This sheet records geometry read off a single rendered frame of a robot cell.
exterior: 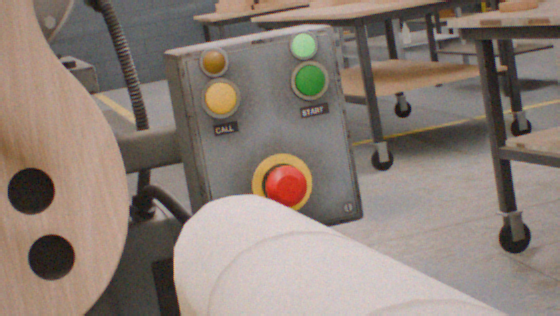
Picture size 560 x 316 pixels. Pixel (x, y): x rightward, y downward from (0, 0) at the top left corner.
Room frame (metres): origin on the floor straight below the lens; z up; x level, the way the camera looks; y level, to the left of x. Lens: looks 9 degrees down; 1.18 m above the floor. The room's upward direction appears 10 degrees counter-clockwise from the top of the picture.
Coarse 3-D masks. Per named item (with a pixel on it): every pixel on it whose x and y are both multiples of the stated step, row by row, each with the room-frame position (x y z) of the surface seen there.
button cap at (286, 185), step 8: (280, 168) 1.13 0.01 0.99; (288, 168) 1.13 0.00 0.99; (272, 176) 1.13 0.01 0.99; (280, 176) 1.13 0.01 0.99; (288, 176) 1.13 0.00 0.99; (296, 176) 1.13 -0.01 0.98; (304, 176) 1.14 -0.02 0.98; (272, 184) 1.13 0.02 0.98; (280, 184) 1.13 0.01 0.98; (288, 184) 1.13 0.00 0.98; (296, 184) 1.13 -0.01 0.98; (304, 184) 1.13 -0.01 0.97; (272, 192) 1.13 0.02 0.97; (280, 192) 1.13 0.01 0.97; (288, 192) 1.13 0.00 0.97; (296, 192) 1.13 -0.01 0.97; (304, 192) 1.14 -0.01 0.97; (280, 200) 1.13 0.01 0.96; (288, 200) 1.13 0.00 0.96; (296, 200) 1.13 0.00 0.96
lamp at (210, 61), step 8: (208, 48) 1.14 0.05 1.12; (216, 48) 1.14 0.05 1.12; (200, 56) 1.14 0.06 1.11; (208, 56) 1.14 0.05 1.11; (216, 56) 1.14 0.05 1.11; (224, 56) 1.14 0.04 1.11; (200, 64) 1.14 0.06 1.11; (208, 64) 1.14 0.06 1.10; (216, 64) 1.14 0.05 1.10; (224, 64) 1.14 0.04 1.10; (208, 72) 1.14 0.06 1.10; (216, 72) 1.14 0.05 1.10; (224, 72) 1.14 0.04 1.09
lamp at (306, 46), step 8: (296, 32) 1.16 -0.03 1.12; (304, 32) 1.16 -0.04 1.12; (296, 40) 1.16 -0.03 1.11; (304, 40) 1.16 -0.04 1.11; (312, 40) 1.16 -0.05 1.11; (288, 48) 1.16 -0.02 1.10; (296, 48) 1.16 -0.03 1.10; (304, 48) 1.16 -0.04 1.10; (312, 48) 1.16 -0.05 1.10; (296, 56) 1.16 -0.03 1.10; (304, 56) 1.16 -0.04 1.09
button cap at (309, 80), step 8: (304, 72) 1.16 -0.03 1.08; (312, 72) 1.16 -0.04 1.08; (320, 72) 1.16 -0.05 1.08; (296, 80) 1.16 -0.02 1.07; (304, 80) 1.16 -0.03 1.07; (312, 80) 1.16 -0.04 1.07; (320, 80) 1.16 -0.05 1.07; (304, 88) 1.16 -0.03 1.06; (312, 88) 1.16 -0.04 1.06; (320, 88) 1.16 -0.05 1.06
